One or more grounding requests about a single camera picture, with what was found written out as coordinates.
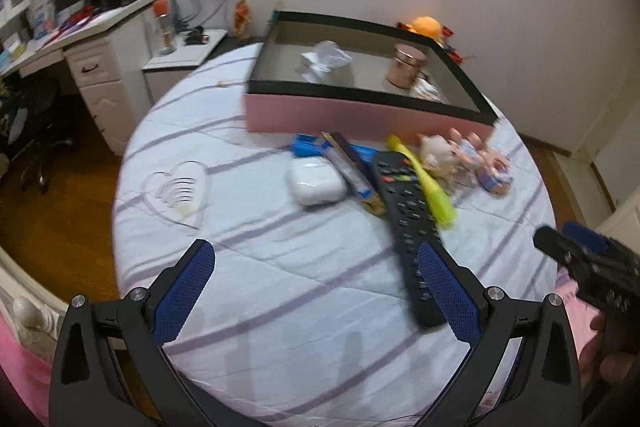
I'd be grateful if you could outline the black office chair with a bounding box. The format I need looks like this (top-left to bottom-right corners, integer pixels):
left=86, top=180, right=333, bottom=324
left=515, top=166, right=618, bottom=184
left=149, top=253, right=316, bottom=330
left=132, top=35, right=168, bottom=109
left=0, top=77, right=76, bottom=195

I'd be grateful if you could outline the bundle of black cables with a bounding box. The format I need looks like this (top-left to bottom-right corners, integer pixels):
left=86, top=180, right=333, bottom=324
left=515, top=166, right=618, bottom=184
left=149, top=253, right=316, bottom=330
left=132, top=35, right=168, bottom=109
left=172, top=0, right=236, bottom=30

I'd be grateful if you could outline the black remote control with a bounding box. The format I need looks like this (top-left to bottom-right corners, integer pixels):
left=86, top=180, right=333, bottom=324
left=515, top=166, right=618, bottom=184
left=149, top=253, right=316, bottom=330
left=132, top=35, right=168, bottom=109
left=371, top=150, right=447, bottom=329

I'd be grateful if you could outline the rose gold tin can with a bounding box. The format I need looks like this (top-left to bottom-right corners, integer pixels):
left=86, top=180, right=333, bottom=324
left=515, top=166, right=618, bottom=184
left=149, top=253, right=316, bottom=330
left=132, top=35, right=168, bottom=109
left=385, top=43, right=427, bottom=89

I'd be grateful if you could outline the red printed crate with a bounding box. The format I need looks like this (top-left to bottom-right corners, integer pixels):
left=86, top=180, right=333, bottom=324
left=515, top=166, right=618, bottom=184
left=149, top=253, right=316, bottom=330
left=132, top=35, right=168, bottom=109
left=397, top=22, right=463, bottom=62

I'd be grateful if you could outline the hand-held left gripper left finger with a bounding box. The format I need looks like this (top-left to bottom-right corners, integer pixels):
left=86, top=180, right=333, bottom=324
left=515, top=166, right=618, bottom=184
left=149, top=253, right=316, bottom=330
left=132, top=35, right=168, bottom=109
left=48, top=238, right=217, bottom=427

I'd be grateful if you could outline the crumpled white tissue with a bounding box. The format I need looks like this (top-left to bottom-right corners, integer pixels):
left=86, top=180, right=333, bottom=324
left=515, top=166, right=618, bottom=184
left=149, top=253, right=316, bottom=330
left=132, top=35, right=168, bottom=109
left=299, top=40, right=352, bottom=82

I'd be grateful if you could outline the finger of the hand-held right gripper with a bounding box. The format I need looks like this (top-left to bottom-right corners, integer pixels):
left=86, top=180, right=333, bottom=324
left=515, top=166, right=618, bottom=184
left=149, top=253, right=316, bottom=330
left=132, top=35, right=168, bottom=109
left=561, top=222, right=611, bottom=256
left=532, top=227, right=576, bottom=266

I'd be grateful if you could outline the clear plastic packet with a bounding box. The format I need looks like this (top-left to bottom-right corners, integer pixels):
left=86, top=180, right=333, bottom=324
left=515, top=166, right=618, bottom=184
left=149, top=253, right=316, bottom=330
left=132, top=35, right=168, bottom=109
left=411, top=74, right=446, bottom=102

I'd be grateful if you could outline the pile of desk stationery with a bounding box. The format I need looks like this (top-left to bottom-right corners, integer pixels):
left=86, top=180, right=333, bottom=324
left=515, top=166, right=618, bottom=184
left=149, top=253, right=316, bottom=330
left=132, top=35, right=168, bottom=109
left=27, top=4, right=108, bottom=52

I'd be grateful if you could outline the white desk with drawers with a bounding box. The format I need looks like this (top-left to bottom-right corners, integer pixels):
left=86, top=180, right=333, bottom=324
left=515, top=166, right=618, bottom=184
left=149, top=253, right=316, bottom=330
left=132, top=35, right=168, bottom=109
left=0, top=0, right=173, bottom=155

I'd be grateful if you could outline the orange octopus plush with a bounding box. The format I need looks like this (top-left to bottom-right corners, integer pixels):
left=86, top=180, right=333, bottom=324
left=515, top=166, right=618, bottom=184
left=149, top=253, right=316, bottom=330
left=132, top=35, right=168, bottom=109
left=406, top=16, right=443, bottom=40

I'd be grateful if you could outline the pink pig figurine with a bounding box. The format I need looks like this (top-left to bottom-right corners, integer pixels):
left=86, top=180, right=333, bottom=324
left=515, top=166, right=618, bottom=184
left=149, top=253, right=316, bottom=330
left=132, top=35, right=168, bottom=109
left=416, top=129, right=488, bottom=195

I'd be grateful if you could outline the white bed frame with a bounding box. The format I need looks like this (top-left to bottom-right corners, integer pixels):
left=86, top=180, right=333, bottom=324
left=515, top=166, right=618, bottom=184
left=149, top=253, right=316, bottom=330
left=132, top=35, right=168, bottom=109
left=0, top=247, right=68, bottom=358

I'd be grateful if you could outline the white nightstand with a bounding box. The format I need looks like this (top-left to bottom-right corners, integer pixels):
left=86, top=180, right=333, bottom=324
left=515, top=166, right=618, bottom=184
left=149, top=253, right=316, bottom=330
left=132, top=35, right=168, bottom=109
left=141, top=28, right=228, bottom=108

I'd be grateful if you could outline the pink bed sheet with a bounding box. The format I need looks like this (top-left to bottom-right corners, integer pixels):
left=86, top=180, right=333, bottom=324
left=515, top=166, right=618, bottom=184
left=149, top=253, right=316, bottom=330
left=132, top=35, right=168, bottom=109
left=0, top=312, right=56, bottom=427

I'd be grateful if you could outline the white rounded case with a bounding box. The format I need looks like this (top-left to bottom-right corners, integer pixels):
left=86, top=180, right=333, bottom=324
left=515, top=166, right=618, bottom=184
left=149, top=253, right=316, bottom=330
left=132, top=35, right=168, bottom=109
left=286, top=158, right=348, bottom=206

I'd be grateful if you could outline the pink box with black rim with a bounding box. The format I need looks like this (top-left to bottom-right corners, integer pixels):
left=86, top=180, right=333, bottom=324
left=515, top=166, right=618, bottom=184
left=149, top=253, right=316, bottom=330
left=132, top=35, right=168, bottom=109
left=245, top=10, right=501, bottom=142

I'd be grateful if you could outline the yellow-green plastic stick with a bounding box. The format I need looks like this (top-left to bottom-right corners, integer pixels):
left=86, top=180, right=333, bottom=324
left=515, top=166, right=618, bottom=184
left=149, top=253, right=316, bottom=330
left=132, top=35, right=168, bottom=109
left=386, top=135, right=458, bottom=228

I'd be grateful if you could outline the white shelf unit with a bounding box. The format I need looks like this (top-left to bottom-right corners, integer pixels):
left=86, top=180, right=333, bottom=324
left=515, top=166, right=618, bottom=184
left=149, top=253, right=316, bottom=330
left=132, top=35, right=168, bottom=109
left=0, top=0, right=31, bottom=72

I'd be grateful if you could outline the person's right hand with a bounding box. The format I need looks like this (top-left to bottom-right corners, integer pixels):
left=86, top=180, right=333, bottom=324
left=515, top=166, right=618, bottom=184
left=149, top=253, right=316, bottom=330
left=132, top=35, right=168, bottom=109
left=587, top=312, right=640, bottom=389

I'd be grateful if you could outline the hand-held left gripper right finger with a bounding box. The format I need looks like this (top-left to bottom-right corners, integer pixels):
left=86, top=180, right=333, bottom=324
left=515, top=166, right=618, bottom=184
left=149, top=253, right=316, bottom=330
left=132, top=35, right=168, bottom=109
left=416, top=241, right=583, bottom=427

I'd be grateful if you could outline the orange snack bag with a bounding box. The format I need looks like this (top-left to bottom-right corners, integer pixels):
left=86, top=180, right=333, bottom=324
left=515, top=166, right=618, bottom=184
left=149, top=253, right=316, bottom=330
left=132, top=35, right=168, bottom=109
left=234, top=0, right=253, bottom=40

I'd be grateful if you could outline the long blue gold box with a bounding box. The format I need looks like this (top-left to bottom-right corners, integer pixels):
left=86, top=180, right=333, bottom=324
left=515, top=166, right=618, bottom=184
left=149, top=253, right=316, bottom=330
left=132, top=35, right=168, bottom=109
left=320, top=132, right=387, bottom=215

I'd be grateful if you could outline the orange-topped bottle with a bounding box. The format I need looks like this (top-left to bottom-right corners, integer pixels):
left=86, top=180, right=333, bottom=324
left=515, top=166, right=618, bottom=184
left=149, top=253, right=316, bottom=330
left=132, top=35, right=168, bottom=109
left=151, top=0, right=177, bottom=55

